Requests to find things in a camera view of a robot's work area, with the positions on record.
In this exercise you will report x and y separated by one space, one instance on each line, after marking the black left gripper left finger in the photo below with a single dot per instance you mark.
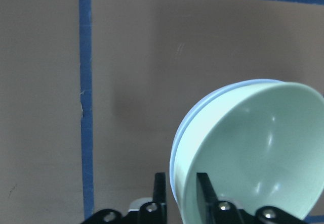
155 211

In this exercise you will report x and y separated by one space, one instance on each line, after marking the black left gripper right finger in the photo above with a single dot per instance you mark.
211 209

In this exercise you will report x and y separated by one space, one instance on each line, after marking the green ceramic bowl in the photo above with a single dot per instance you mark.
261 145

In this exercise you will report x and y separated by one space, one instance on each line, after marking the blue ceramic bowl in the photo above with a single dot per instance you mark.
192 113

